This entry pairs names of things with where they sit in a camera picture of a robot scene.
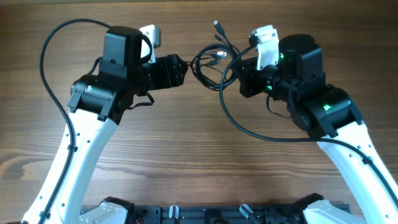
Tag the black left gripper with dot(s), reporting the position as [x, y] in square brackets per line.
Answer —
[170, 74]

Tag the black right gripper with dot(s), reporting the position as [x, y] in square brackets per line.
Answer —
[249, 79]

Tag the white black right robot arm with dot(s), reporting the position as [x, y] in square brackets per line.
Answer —
[291, 70]

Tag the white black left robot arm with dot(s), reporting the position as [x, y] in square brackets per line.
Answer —
[127, 68]

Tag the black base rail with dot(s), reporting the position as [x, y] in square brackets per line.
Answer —
[154, 214]

